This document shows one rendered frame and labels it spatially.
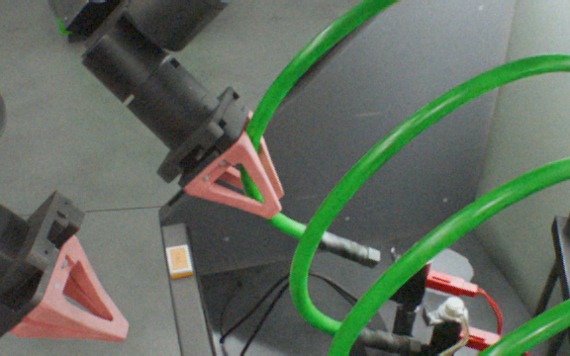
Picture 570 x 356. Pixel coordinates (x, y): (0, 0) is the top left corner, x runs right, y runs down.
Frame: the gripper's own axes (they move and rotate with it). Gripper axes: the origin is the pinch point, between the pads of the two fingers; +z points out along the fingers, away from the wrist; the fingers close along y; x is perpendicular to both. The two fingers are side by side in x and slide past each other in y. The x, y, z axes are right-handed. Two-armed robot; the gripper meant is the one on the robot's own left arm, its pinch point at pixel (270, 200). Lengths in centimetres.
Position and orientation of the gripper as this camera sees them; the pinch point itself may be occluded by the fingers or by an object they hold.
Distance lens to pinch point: 54.0
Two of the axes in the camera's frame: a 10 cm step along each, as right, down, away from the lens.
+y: 0.7, -4.1, 9.1
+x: -7.3, 6.0, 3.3
